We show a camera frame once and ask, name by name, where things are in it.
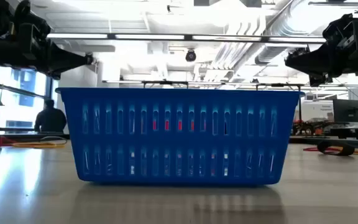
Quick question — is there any person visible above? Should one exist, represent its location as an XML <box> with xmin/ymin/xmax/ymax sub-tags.
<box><xmin>34</xmin><ymin>99</ymin><xmax>67</xmax><ymax>133</ymax></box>

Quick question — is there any white labelled cabinet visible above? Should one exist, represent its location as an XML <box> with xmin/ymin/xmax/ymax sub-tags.
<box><xmin>302</xmin><ymin>101</ymin><xmax>334</xmax><ymax>122</ymax></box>

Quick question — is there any thin black rubber band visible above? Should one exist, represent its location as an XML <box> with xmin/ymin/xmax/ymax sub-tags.
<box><xmin>38</xmin><ymin>136</ymin><xmax>69</xmax><ymax>145</ymax></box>

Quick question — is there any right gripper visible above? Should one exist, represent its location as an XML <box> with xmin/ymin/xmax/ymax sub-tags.
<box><xmin>285</xmin><ymin>20</ymin><xmax>358</xmax><ymax>86</ymax></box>

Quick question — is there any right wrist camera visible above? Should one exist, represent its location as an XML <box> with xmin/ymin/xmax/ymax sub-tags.
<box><xmin>321</xmin><ymin>12</ymin><xmax>356</xmax><ymax>43</ymax></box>

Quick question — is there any dark work table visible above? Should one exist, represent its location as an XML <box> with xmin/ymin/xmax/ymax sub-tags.
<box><xmin>329</xmin><ymin>126</ymin><xmax>358</xmax><ymax>141</ymax></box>

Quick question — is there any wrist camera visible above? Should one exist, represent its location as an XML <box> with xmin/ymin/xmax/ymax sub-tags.
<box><xmin>321</xmin><ymin>12</ymin><xmax>356</xmax><ymax>43</ymax></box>
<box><xmin>12</xmin><ymin>0</ymin><xmax>52</xmax><ymax>43</ymax></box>

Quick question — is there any long hanging lamp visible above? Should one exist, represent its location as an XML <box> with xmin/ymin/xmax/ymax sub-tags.
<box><xmin>308</xmin><ymin>1</ymin><xmax>358</xmax><ymax>14</ymax></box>

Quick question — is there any black blank monitor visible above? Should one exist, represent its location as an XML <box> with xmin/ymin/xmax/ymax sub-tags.
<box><xmin>333</xmin><ymin>98</ymin><xmax>358</xmax><ymax>123</ymax></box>

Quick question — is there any white tube light bar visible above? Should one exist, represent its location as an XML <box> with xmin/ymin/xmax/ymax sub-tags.
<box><xmin>47</xmin><ymin>32</ymin><xmax>326</xmax><ymax>44</ymax></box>

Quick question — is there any blue plastic basket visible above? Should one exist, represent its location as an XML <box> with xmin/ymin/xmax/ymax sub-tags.
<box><xmin>55</xmin><ymin>86</ymin><xmax>306</xmax><ymax>187</ymax></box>

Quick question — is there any thin white light bar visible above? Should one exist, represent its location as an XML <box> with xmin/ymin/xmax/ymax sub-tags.
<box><xmin>103</xmin><ymin>79</ymin><xmax>358</xmax><ymax>91</ymax></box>

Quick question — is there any orange black robot equipment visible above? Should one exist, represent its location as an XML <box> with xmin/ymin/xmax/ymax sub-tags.
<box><xmin>292</xmin><ymin>119</ymin><xmax>332</xmax><ymax>137</ymax></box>

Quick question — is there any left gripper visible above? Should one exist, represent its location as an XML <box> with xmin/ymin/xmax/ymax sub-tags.
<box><xmin>11</xmin><ymin>24</ymin><xmax>88</xmax><ymax>80</ymax></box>

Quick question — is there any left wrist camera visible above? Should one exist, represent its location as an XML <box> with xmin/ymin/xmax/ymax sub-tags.
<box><xmin>12</xmin><ymin>0</ymin><xmax>52</xmax><ymax>43</ymax></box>

